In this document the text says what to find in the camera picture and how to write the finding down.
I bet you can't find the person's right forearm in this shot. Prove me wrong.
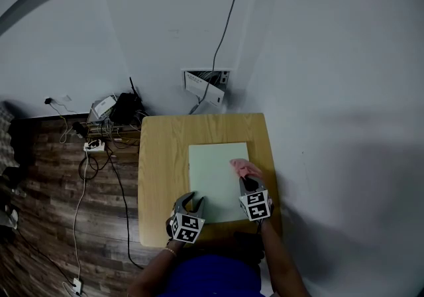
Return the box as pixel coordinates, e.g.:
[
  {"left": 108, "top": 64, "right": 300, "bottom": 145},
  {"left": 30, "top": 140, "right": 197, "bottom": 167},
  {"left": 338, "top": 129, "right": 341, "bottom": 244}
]
[{"left": 258, "top": 219, "right": 311, "bottom": 297}]

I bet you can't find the white power strip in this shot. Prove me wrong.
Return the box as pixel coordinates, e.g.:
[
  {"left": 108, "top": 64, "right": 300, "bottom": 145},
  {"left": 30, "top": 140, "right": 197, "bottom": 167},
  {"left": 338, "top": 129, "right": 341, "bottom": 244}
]
[{"left": 83, "top": 139, "right": 106, "bottom": 152}]

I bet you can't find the pink cloth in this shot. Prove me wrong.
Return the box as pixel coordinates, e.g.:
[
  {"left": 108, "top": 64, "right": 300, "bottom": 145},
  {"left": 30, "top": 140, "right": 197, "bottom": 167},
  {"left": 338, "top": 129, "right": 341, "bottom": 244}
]
[{"left": 229, "top": 158, "right": 264, "bottom": 180}]

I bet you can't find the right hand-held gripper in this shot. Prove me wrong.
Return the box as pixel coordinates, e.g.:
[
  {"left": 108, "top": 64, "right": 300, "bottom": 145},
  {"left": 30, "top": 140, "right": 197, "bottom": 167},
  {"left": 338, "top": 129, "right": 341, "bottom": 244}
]
[{"left": 238, "top": 174, "right": 273, "bottom": 222}]

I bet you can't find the grey checked fabric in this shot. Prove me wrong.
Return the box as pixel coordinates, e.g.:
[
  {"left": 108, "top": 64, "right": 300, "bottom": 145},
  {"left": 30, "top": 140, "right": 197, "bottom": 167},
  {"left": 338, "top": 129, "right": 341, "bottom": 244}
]
[{"left": 0, "top": 105, "right": 21, "bottom": 170}]

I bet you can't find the white network device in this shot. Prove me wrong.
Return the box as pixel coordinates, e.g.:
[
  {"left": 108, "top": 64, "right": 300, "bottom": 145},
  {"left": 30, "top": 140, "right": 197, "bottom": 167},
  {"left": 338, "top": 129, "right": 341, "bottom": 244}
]
[{"left": 91, "top": 95, "right": 117, "bottom": 119}]

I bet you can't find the thin pale cable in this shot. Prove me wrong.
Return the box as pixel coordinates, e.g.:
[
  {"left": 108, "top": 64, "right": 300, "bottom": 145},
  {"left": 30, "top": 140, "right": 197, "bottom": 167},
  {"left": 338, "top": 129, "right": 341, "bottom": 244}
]
[{"left": 49, "top": 101, "right": 77, "bottom": 144}]

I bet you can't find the low wooden shelf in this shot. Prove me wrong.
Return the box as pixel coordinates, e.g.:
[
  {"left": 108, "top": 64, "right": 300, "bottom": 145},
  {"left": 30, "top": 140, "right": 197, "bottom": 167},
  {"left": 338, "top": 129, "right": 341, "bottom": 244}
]
[{"left": 86, "top": 116, "right": 142, "bottom": 154}]

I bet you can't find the long black floor cable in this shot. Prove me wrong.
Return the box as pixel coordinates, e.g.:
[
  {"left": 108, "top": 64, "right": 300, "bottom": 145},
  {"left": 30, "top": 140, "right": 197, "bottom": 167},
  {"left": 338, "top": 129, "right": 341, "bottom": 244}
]
[{"left": 105, "top": 146, "right": 145, "bottom": 270}]

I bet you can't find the small wooden table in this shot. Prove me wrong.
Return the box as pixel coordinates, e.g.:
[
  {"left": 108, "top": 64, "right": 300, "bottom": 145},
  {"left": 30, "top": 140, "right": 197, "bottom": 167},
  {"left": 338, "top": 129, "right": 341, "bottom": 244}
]
[{"left": 137, "top": 112, "right": 282, "bottom": 249}]

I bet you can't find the long white floor cable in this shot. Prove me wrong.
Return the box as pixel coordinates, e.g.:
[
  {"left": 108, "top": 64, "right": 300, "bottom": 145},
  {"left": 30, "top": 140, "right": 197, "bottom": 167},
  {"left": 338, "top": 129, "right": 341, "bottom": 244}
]
[{"left": 72, "top": 151, "right": 89, "bottom": 282}]

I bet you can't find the looped black cable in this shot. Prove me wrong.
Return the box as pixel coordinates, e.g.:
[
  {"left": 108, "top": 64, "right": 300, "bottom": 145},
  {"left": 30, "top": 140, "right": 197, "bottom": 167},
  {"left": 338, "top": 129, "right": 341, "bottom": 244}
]
[{"left": 78, "top": 152, "right": 112, "bottom": 180}]

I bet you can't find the person's blue clothing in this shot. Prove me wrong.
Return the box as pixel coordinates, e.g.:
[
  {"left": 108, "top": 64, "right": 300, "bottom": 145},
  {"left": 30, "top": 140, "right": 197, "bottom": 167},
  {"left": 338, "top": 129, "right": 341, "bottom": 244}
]
[{"left": 162, "top": 253, "right": 266, "bottom": 297}]

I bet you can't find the recessed wall network box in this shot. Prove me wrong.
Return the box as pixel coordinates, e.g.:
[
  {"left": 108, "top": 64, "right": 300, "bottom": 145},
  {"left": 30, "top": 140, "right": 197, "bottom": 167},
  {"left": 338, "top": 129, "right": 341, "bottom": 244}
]
[{"left": 181, "top": 68, "right": 232, "bottom": 94}]

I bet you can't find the black router with antennas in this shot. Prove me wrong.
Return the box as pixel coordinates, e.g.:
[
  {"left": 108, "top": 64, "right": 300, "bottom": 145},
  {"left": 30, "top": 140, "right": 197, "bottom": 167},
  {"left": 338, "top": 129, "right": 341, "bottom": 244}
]
[{"left": 109, "top": 76, "right": 144, "bottom": 126}]

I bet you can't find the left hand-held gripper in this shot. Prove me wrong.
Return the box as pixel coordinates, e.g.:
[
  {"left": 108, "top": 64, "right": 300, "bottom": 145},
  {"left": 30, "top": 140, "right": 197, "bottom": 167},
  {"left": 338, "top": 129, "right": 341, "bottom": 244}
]
[{"left": 165, "top": 192, "right": 206, "bottom": 245}]

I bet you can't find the thin black floor cable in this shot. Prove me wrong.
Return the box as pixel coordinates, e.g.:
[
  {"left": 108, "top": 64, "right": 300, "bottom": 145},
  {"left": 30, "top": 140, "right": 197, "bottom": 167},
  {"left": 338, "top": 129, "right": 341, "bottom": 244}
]
[{"left": 15, "top": 229, "right": 79, "bottom": 295}]

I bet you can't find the person's left forearm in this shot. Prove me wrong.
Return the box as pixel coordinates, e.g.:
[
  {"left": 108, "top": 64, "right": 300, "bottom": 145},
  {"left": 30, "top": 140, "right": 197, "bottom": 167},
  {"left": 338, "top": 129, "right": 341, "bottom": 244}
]
[{"left": 127, "top": 239, "right": 186, "bottom": 297}]

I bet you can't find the pale green box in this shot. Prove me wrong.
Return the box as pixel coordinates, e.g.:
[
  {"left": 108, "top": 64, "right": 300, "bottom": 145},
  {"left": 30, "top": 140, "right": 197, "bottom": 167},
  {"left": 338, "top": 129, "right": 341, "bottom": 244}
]
[{"left": 187, "top": 142, "right": 250, "bottom": 224}]

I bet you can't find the black power adapter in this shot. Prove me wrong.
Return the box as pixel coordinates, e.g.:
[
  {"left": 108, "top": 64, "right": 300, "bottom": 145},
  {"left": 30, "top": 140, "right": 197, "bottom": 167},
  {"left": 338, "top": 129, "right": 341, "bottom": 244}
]
[{"left": 72, "top": 121, "right": 87, "bottom": 139}]

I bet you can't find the grey wall cable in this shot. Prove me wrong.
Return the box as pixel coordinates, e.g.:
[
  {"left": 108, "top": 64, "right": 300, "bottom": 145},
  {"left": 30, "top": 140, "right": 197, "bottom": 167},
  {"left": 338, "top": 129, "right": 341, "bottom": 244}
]
[{"left": 188, "top": 0, "right": 250, "bottom": 115}]

